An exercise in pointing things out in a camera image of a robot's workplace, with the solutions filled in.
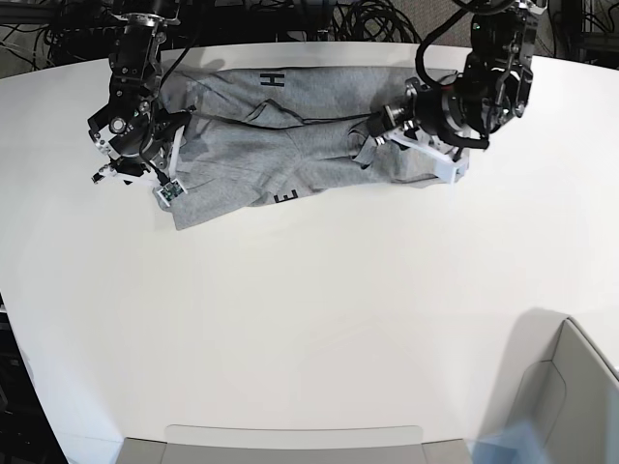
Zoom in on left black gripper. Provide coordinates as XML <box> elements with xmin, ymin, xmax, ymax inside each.
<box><xmin>366</xmin><ymin>79</ymin><xmax>464</xmax><ymax>145</ymax></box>

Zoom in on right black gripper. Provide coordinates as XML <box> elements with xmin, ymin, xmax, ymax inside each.
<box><xmin>110</xmin><ymin>108</ymin><xmax>192</xmax><ymax>182</ymax></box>

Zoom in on grey T-shirt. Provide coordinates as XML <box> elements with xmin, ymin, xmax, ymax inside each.
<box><xmin>162</xmin><ymin>67</ymin><xmax>437</xmax><ymax>230</ymax></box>

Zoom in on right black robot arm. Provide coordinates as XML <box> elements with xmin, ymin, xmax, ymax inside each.
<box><xmin>88</xmin><ymin>1</ymin><xmax>190</xmax><ymax>186</ymax></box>

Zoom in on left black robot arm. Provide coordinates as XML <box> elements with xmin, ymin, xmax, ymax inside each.
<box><xmin>368</xmin><ymin>1</ymin><xmax>548</xmax><ymax>150</ymax></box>

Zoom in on grey tray at front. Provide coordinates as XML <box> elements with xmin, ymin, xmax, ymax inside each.
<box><xmin>116</xmin><ymin>424</ymin><xmax>472</xmax><ymax>463</ymax></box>

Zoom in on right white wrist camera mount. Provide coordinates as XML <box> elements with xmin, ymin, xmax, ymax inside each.
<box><xmin>88</xmin><ymin>107</ymin><xmax>192</xmax><ymax>207</ymax></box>

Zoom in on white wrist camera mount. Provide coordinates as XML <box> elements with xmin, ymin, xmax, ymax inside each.
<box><xmin>88</xmin><ymin>107</ymin><xmax>192</xmax><ymax>207</ymax></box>
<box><xmin>374</xmin><ymin>121</ymin><xmax>469</xmax><ymax>185</ymax></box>

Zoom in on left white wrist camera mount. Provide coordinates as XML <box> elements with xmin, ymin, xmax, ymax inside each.
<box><xmin>374</xmin><ymin>121</ymin><xmax>469</xmax><ymax>185</ymax></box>

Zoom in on coiled black cable bundle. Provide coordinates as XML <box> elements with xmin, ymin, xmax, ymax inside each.
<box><xmin>299</xmin><ymin>0</ymin><xmax>427</xmax><ymax>47</ymax></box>

